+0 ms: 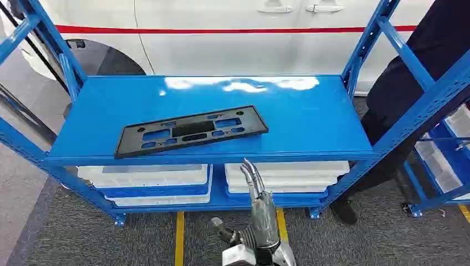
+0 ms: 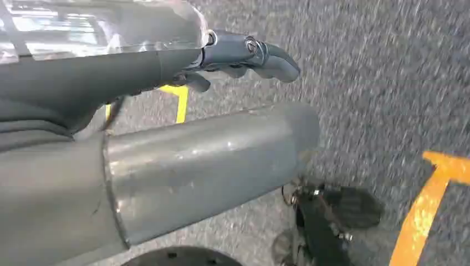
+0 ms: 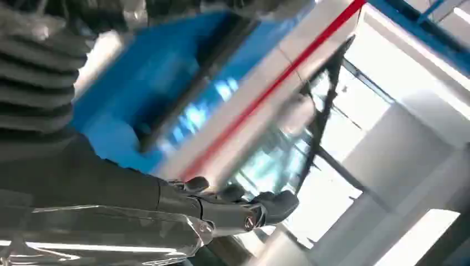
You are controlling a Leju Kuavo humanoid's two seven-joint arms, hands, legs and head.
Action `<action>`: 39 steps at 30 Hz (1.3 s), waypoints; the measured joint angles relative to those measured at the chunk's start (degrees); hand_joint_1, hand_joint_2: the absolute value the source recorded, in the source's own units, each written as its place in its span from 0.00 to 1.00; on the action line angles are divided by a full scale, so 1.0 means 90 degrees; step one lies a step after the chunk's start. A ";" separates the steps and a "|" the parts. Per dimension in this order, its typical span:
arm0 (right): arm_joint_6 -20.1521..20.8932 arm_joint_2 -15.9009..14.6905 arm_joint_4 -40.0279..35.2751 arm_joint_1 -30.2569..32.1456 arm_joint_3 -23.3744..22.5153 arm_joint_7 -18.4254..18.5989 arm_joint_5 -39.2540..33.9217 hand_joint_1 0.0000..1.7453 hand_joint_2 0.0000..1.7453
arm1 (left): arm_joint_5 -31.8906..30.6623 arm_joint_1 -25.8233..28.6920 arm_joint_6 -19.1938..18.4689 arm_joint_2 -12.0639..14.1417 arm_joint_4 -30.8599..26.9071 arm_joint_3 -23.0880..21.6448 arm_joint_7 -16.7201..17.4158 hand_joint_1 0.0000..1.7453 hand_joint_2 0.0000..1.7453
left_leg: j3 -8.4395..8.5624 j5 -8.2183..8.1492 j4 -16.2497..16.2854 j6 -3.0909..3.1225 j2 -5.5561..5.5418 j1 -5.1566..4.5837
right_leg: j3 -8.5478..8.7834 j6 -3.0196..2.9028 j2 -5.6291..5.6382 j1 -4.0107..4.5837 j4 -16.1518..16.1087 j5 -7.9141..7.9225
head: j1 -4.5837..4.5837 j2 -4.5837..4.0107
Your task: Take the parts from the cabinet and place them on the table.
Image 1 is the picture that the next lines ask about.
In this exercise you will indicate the blue rack with clear bins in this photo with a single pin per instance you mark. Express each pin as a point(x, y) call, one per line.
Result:
point(449, 154)

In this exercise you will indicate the blue metal shelf rack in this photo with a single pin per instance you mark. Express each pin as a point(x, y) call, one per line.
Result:
point(301, 121)

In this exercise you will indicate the black plastic plate with cutouts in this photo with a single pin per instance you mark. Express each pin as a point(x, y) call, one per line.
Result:
point(253, 123)

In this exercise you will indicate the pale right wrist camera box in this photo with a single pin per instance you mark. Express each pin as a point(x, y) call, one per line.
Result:
point(238, 256)

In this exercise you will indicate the white plastic bin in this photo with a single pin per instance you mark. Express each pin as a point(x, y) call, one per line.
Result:
point(290, 181)
point(147, 176)
point(158, 200)
point(286, 189)
point(293, 168)

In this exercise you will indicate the yellow floor tape line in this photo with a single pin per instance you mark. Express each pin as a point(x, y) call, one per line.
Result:
point(465, 213)
point(179, 238)
point(282, 225)

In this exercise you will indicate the person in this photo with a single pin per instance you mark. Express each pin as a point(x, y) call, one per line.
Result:
point(433, 40)

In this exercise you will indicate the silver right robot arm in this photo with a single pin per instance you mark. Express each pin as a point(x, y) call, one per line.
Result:
point(284, 257)

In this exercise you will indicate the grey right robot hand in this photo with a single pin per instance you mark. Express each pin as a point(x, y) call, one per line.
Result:
point(265, 220)

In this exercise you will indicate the white car with red stripe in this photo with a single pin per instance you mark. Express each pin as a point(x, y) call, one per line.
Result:
point(220, 51)

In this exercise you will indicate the blue plastic bin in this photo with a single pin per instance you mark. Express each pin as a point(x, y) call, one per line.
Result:
point(154, 191)

